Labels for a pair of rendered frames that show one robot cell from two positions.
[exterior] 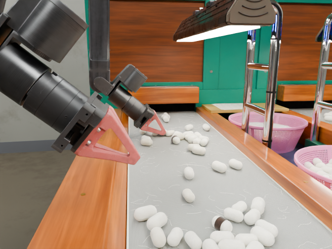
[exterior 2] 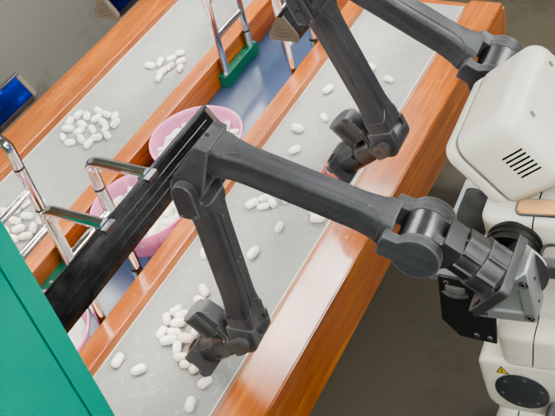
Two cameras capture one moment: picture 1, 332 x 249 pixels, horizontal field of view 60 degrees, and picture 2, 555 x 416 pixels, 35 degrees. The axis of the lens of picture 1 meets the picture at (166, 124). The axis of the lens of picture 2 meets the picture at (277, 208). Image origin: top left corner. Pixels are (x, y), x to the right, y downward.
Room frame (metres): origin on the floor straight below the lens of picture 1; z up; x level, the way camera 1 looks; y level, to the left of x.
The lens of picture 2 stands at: (1.53, 1.04, 2.20)
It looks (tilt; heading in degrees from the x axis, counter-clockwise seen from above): 43 degrees down; 225
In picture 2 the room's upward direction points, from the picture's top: 15 degrees counter-clockwise
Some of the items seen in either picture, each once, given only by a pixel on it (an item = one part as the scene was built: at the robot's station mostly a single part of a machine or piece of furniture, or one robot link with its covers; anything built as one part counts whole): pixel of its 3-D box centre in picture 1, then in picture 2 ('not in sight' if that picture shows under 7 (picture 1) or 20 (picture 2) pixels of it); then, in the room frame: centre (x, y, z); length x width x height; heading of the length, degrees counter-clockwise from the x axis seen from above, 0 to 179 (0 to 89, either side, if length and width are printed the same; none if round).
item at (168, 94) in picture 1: (163, 94); not in sight; (1.23, 0.01, 0.83); 0.30 x 0.06 x 0.07; 97
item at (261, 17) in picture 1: (204, 21); (130, 212); (0.80, -0.10, 1.08); 0.62 x 0.08 x 0.07; 7
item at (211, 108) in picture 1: (243, 107); not in sight; (1.22, -0.33, 0.77); 0.33 x 0.15 x 0.01; 97
